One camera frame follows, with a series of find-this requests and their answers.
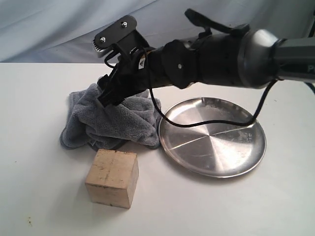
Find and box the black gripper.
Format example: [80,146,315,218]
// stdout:
[97,47,170,108]

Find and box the grey fleece towel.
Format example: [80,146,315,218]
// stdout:
[60,84,161,150]

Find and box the wooden cube block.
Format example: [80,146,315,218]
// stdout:
[85,149,139,209]

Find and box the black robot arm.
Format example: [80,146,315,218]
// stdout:
[97,26,315,106]

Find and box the grey backdrop cloth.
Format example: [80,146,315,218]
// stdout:
[0,0,315,63]

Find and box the round stainless steel plate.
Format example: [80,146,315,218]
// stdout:
[158,97,266,178]

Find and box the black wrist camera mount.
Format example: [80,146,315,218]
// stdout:
[93,15,149,60]

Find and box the black cable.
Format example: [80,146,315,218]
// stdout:
[103,8,315,128]

